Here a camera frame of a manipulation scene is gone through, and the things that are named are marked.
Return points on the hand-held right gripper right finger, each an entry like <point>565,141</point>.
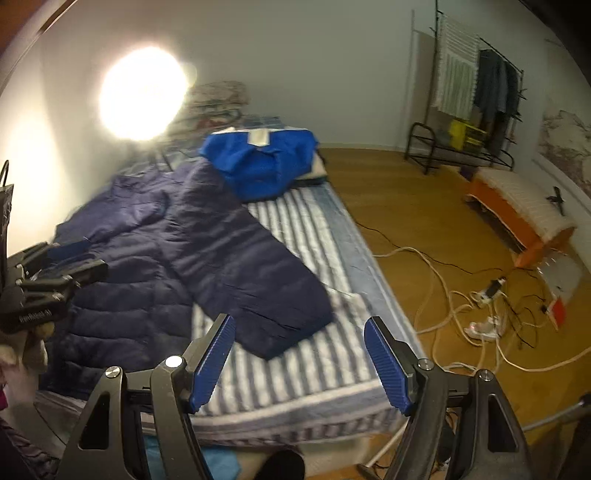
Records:
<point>387,364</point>

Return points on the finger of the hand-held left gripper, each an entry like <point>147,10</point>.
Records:
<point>87,270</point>
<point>69,251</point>

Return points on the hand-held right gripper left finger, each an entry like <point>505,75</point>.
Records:
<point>213,362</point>

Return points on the navy puffer jacket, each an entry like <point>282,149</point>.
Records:
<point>194,258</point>

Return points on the black clothes drying rack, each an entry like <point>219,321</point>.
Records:
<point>521,92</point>

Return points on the person's left hand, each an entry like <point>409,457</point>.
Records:
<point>32,350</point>

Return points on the striped bed sheet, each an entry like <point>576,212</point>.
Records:
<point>318,369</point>

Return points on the person's pink clothing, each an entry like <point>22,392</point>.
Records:
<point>2,392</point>

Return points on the light blue cloth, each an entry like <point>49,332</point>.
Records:
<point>217,461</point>

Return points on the orange bench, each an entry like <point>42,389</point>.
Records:
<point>503,217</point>

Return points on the white and orange box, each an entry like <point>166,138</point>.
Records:
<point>563,281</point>

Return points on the white folded cloth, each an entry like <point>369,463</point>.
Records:
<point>321,168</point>

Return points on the floral pillow stack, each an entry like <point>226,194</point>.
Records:
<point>217,99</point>

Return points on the white bench cushion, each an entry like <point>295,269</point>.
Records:
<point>521,194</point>

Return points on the black shoe rack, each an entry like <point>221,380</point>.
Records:
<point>422,147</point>

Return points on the small black tool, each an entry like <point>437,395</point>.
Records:
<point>556,198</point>

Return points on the yellow box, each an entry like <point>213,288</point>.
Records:
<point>466,134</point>

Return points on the black hanging garment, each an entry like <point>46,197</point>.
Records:
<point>510,110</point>

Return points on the grey hanging shirt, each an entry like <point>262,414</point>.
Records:
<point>489,87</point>

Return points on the white hanging towel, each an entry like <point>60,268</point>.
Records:
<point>455,69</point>

